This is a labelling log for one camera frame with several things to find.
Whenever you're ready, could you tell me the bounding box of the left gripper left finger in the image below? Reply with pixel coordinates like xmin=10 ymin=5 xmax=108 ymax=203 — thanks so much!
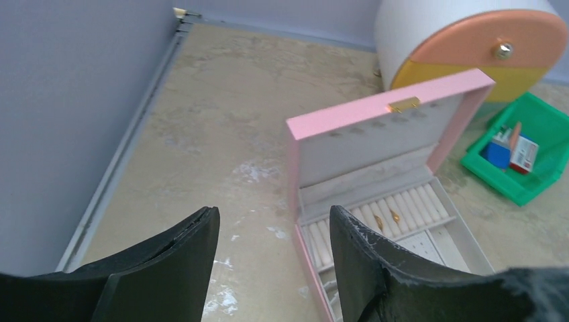
xmin=1 ymin=207 xmax=220 ymax=321

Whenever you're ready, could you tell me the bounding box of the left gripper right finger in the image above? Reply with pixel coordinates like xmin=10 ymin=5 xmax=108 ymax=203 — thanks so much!
xmin=329 ymin=205 xmax=568 ymax=321

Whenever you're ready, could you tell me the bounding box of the pink jewelry box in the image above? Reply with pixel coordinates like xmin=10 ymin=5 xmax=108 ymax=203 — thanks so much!
xmin=286 ymin=69 xmax=495 ymax=321

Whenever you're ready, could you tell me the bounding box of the blue box in bin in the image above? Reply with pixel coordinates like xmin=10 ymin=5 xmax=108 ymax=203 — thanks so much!
xmin=480 ymin=141 xmax=511 ymax=171

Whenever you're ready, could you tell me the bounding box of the red white small box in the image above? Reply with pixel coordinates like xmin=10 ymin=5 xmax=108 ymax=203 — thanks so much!
xmin=509 ymin=136 xmax=539 ymax=174

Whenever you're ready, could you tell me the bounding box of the brown pencil in bin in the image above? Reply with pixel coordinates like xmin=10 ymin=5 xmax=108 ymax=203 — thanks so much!
xmin=509 ymin=121 xmax=522 ymax=152

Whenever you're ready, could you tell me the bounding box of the green plastic bin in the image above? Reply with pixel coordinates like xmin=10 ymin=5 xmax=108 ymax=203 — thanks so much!
xmin=461 ymin=93 xmax=568 ymax=207

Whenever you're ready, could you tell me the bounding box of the cream orange drawer cabinet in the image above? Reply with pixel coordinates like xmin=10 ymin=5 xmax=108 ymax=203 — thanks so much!
xmin=374 ymin=0 xmax=568 ymax=103

